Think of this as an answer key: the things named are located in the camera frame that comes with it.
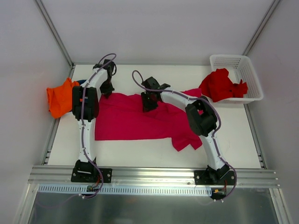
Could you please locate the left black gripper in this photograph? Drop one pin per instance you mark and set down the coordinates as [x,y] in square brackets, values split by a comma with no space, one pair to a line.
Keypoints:
[106,87]

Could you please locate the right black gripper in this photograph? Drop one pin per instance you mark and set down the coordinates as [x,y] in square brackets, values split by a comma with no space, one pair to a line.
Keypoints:
[149,98]

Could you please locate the navy blue t shirt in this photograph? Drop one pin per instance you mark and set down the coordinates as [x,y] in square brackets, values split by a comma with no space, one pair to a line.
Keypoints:
[80,82]

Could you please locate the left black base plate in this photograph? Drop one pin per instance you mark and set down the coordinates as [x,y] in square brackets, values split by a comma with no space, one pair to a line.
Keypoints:
[102,175]

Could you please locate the white plastic basket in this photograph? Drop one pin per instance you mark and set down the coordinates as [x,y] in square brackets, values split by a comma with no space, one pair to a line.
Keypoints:
[240,68]

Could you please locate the red t shirt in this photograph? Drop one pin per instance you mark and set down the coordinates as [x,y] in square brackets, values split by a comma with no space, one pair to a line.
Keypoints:
[218,86]

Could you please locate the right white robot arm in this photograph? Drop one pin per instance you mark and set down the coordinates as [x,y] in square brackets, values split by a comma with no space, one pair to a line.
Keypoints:
[203,121]

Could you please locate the magenta t shirt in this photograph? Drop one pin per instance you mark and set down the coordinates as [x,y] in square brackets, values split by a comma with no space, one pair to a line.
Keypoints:
[121,118]

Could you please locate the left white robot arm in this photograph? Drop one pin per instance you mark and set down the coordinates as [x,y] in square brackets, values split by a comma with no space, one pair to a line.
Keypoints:
[85,108]

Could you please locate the orange t shirt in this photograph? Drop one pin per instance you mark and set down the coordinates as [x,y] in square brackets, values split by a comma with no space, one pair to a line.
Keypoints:
[60,98]

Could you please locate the white slotted cable duct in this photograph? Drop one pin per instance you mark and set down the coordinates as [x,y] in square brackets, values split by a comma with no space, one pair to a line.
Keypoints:
[126,190]

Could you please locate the aluminium mounting rail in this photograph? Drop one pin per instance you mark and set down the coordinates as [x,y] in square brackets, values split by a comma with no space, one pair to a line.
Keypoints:
[174,177]

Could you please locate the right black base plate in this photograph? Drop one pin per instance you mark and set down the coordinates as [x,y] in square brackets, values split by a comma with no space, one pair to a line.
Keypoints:
[208,177]

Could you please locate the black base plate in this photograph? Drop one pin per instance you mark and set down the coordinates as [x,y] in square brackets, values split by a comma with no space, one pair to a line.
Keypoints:
[102,175]
[208,177]

